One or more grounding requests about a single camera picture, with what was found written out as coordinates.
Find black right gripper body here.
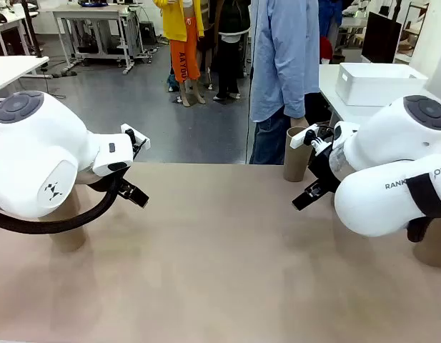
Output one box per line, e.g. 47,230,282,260
307,129,342,194

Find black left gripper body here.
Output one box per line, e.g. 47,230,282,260
114,138,150,184

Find white plastic basket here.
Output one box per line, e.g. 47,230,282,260
335,62,429,107

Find person's left forearm blue sleeve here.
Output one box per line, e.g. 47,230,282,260
283,64,307,119

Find red rounded object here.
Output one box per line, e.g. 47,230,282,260
319,35,334,65

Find person in blue shirt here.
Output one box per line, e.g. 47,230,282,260
247,0,332,166

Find person in yellow jacket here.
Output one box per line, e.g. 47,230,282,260
152,0,207,107

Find person in black clothes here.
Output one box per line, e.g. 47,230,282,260
205,0,252,101

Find black computer monitor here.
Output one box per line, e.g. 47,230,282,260
361,11,402,64

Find white side table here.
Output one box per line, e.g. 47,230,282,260
0,56,50,96

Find brown cardboard items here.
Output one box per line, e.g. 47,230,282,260
395,21,422,58

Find black stand pole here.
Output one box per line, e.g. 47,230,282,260
21,0,42,59

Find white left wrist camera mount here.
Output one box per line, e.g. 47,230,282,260
120,123,151,151

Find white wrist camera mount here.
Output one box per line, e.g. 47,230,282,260
120,123,151,151
290,123,327,150

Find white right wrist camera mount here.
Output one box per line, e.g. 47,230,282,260
290,123,327,150

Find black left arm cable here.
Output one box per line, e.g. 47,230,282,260
0,167,132,236

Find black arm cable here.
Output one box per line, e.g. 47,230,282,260
0,167,132,236
405,173,441,244

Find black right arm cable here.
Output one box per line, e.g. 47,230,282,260
405,173,441,244

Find white metal frame desk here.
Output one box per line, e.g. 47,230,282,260
51,3,136,75

